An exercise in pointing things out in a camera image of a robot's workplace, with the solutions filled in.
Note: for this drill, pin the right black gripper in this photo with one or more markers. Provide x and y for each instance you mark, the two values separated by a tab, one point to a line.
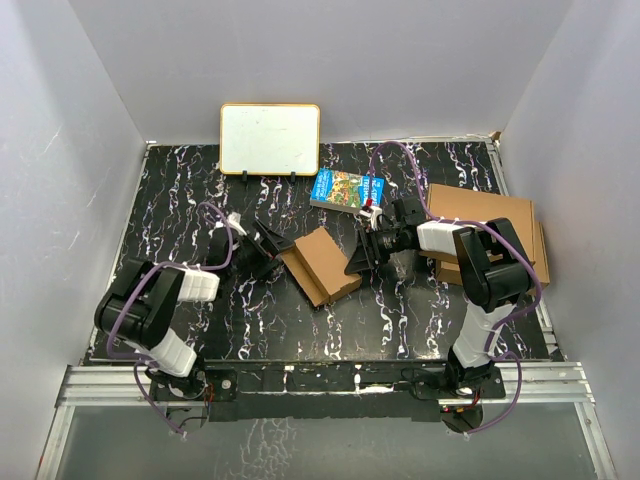
367	254

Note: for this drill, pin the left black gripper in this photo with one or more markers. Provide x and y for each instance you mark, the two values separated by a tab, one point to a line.
272	244

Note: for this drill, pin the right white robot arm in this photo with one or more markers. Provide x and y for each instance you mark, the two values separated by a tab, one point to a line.
494	269

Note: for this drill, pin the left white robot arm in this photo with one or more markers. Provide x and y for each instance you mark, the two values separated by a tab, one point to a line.
139	306

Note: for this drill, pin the blue illustrated book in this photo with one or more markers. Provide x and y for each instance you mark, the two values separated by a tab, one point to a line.
345	192

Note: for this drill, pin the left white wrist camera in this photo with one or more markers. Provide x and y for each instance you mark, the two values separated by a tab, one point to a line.
229	227

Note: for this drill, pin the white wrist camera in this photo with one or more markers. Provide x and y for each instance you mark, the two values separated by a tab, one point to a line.
370	216
229	227

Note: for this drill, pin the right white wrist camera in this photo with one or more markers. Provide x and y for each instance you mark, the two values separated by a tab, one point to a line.
370	216

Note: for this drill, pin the white board with wooden frame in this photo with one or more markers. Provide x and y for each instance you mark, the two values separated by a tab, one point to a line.
269	139

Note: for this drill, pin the aluminium frame rail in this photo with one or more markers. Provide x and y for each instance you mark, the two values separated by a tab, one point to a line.
114	386

